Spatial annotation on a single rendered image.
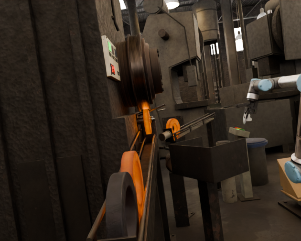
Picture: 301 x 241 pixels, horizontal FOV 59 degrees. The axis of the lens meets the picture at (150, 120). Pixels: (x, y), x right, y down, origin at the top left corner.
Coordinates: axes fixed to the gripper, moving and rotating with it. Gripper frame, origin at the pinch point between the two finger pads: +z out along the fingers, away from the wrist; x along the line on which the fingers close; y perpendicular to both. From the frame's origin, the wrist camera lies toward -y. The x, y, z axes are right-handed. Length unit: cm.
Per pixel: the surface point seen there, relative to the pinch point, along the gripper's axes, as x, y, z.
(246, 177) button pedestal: 2.5, 14.2, 45.1
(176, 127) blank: -14, -55, 16
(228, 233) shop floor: -52, -9, 74
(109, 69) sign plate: -108, -96, -11
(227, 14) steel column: 789, 90, -374
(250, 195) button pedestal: 2, 21, 60
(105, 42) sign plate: -108, -100, -22
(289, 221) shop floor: -45, 32, 59
